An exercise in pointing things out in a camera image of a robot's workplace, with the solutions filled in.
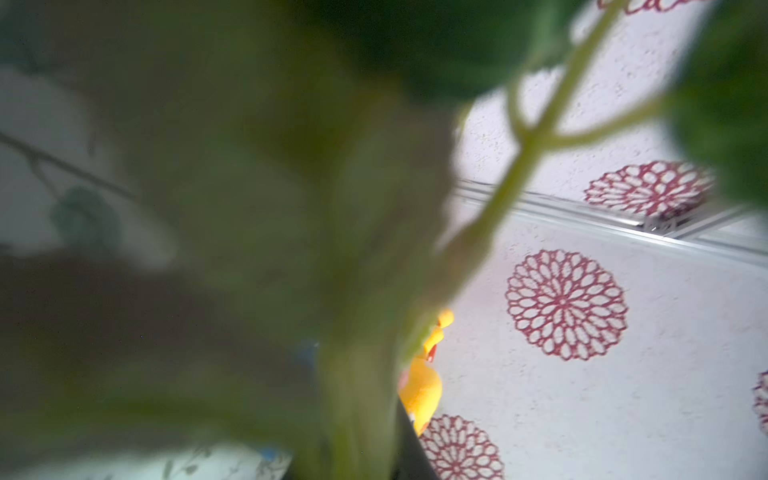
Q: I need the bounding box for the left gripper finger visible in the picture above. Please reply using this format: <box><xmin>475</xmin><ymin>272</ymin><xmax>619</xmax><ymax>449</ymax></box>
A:
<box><xmin>392</xmin><ymin>403</ymin><xmax>439</xmax><ymax>480</ymax></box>

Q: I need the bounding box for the pink rose bouquet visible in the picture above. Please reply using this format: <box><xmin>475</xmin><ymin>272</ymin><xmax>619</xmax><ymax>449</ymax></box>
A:
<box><xmin>1</xmin><ymin>1</ymin><xmax>767</xmax><ymax>479</ymax></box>

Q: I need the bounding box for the yellow plush toy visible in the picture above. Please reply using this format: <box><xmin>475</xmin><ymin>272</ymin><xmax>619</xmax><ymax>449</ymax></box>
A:
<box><xmin>398</xmin><ymin>309</ymin><xmax>455</xmax><ymax>436</ymax></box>

